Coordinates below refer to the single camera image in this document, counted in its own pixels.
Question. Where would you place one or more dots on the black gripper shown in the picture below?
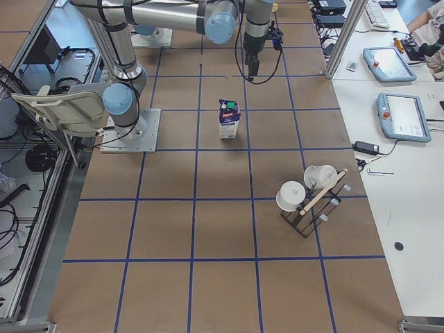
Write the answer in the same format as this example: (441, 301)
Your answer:
(252, 45)

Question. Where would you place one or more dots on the grey office chair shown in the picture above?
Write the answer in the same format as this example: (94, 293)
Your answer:
(77, 113)

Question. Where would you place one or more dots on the aluminium frame post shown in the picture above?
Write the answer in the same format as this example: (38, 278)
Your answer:
(353, 16)

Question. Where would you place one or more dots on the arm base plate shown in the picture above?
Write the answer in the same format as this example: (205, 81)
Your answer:
(143, 138)

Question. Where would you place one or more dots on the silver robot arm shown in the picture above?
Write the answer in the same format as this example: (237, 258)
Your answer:
(152, 22)
(150, 37)

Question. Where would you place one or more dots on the black wire mug rack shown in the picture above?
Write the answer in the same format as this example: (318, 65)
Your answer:
(317, 205)

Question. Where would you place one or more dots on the white keyboard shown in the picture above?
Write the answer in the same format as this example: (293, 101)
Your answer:
(375, 16)

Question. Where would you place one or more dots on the lower blue teach pendant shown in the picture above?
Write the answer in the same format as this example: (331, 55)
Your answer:
(402, 117)

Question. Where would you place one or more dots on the black power adapter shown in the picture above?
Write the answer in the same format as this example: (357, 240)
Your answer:
(365, 147)

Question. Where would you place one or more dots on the blue teach pendant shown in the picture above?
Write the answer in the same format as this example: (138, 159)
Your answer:
(402, 117)
(388, 65)

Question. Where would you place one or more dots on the blue white milk carton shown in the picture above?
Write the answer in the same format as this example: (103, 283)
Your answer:
(229, 118)

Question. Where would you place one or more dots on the white cup on rack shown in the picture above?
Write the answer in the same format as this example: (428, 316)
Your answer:
(290, 196)
(319, 176)

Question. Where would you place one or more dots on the upper blue teach pendant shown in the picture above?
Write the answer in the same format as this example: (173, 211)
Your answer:
(388, 65)

